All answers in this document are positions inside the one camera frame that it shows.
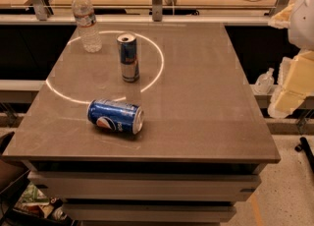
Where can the clear sanitizer bottle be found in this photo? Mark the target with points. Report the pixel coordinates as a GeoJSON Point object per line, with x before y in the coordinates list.
{"type": "Point", "coordinates": [264, 82]}

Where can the clear plastic water bottle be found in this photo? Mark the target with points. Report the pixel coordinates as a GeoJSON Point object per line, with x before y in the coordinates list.
{"type": "Point", "coordinates": [87, 25]}

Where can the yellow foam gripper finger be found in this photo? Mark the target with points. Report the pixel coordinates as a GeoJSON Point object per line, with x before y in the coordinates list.
{"type": "Point", "coordinates": [295, 83]}
{"type": "Point", "coordinates": [281, 19]}

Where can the red bull can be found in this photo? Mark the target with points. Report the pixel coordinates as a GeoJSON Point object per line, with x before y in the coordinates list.
{"type": "Point", "coordinates": [127, 47]}

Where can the black chair base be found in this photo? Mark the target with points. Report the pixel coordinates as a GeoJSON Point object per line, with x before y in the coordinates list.
{"type": "Point", "coordinates": [304, 146]}

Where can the grey drawer cabinet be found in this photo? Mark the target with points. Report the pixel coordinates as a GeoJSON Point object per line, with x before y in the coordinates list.
{"type": "Point", "coordinates": [147, 198]}

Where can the green snack bags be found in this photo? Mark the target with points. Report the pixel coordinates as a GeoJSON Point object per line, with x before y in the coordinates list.
{"type": "Point", "coordinates": [35, 202]}

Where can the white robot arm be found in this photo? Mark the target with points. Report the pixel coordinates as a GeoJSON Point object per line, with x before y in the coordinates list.
{"type": "Point", "coordinates": [301, 29]}

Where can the blue pepsi can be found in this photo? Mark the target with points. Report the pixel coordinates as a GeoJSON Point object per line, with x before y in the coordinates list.
{"type": "Point", "coordinates": [115, 116]}

